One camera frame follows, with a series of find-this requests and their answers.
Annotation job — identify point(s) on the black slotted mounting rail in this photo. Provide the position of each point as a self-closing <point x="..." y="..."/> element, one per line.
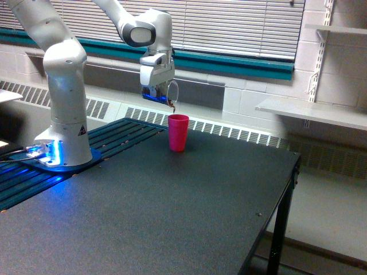
<point x="21" y="181"/>

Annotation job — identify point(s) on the white window blinds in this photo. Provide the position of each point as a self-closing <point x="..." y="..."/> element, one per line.
<point x="265" y="29"/>

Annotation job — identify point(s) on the pink plastic cup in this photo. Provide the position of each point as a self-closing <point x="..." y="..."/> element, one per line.
<point x="178" y="131"/>

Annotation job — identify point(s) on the upper white wall shelf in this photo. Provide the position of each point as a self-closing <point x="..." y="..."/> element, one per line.
<point x="337" y="29"/>

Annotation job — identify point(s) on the black table leg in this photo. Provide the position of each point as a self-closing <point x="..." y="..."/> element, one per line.
<point x="281" y="222"/>

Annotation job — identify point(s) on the white wall shelf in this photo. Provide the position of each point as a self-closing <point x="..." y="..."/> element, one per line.
<point x="337" y="29"/>
<point x="323" y="113"/>

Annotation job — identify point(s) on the white object at left edge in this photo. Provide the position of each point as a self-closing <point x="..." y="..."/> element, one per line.
<point x="6" y="96"/>

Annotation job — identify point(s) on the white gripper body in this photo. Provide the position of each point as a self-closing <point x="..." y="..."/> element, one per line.
<point x="157" y="71"/>

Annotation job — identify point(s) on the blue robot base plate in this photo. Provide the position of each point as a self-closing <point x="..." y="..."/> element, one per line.
<point x="96" y="158"/>

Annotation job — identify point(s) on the lower white wall shelf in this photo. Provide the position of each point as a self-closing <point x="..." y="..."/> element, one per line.
<point x="323" y="113"/>

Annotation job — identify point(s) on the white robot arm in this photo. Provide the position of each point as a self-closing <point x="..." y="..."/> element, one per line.
<point x="65" y="143"/>

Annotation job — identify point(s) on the clear plastic cup with nuts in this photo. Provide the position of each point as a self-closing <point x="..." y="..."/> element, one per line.
<point x="169" y="93"/>

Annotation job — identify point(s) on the white radiator vent cover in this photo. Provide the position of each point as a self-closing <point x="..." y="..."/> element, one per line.
<point x="334" y="158"/>

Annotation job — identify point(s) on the white shelf bracket rail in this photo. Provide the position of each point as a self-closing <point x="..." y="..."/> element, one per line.
<point x="322" y="33"/>

